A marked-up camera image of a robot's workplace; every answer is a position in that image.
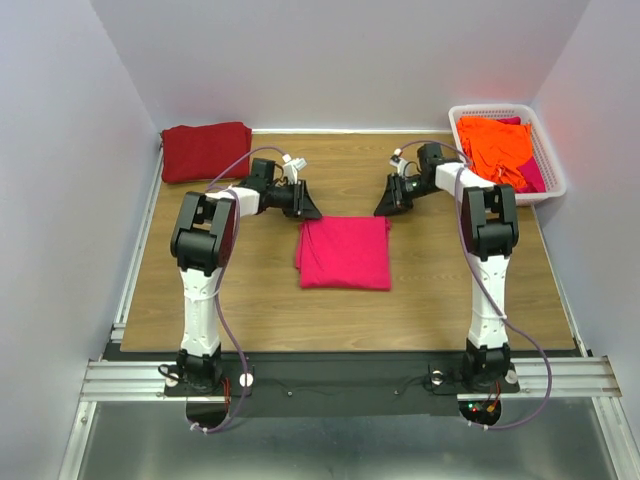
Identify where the magenta t shirt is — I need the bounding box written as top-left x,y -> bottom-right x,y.
295,216 -> 392,291

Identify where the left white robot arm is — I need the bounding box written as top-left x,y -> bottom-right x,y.
159,154 -> 322,396

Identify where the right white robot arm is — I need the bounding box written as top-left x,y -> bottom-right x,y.
374,141 -> 519,387

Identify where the orange t shirt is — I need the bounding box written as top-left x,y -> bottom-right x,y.
456,117 -> 533,191

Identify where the folded dark red t shirt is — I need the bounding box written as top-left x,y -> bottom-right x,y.
161,122 -> 252,184

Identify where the dark pink t shirt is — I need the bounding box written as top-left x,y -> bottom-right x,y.
499,117 -> 546,194

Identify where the white plastic basket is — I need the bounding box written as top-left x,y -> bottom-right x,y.
449,104 -> 566,206

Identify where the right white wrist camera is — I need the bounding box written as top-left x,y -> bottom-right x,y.
389,148 -> 408,177

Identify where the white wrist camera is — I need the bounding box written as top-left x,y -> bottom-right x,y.
282,154 -> 307,185
389,148 -> 408,177

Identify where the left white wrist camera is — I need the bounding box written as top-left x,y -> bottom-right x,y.
282,154 -> 307,185

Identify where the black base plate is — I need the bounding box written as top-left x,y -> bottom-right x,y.
159,351 -> 519,420

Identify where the aluminium rail frame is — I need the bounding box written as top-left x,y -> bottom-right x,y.
57,134 -> 640,480

